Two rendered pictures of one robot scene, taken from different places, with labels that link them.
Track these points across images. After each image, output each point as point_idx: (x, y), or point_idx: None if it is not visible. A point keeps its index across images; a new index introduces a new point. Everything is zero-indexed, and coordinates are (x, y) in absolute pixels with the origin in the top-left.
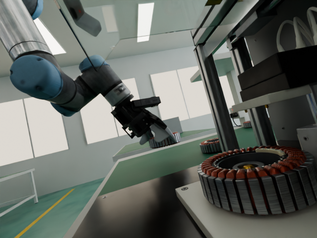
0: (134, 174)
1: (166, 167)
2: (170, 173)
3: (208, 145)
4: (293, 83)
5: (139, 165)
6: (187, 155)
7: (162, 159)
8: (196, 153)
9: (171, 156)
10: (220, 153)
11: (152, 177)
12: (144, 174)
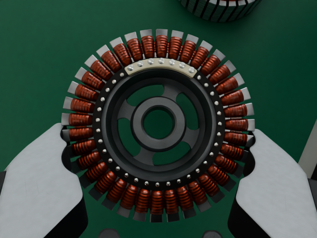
0: (99, 231)
1: (176, 157)
2: (233, 190)
3: (240, 7)
4: None
5: (5, 163)
6: (138, 30)
7: (58, 85)
8: (162, 9)
9: (60, 44)
10: (258, 18)
11: (202, 225)
12: (146, 219)
